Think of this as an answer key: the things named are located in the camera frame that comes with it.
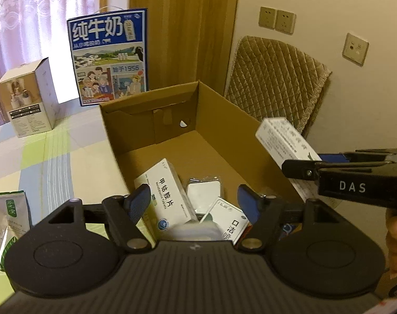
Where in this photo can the white square night light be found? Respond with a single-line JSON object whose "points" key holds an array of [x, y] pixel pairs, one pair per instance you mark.
{"points": [[201, 196]]}

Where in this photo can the desktop with checked tablecloth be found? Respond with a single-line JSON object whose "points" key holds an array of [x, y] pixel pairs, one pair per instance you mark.
{"points": [[54, 157]]}

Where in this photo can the silver green leaf pouch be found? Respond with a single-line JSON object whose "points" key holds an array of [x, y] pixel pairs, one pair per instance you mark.
{"points": [[12, 216]]}

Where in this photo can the wooden door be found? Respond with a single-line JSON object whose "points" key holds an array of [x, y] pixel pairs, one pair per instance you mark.
{"points": [[185, 29]]}

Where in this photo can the small white teal box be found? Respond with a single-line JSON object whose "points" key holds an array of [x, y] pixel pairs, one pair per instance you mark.
{"points": [[224, 219]]}

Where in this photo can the quilted brown chair cushion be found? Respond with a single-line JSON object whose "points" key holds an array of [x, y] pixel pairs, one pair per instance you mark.
{"points": [[277, 78]]}

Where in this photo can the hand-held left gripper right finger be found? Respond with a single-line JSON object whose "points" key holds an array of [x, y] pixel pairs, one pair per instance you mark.
{"points": [[247, 202]]}

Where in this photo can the pink lace curtain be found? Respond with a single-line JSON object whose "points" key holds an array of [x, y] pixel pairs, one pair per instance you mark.
{"points": [[38, 13]]}

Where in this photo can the white product carton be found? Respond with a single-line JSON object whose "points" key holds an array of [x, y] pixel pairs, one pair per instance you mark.
{"points": [[28, 104]]}

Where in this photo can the blue illustrated milk carton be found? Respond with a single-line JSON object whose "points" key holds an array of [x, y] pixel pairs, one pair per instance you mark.
{"points": [[107, 55]]}

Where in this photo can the green print medicine box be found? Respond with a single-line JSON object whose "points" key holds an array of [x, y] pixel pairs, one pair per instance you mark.
{"points": [[280, 140]]}

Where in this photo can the beige round-port wall socket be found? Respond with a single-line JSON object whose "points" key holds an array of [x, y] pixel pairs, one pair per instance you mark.
{"points": [[355, 49]]}

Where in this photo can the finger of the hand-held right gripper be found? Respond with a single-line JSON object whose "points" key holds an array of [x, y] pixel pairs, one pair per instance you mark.
{"points": [[300, 169], [336, 157]]}

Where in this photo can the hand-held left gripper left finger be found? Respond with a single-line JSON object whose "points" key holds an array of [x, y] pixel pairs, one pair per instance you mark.
{"points": [[140, 202]]}

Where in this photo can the cardboard box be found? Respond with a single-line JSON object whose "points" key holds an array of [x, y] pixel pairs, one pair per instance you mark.
{"points": [[218, 144]]}

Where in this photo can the long white medicine box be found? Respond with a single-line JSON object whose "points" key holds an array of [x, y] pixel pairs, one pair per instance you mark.
{"points": [[167, 186]]}

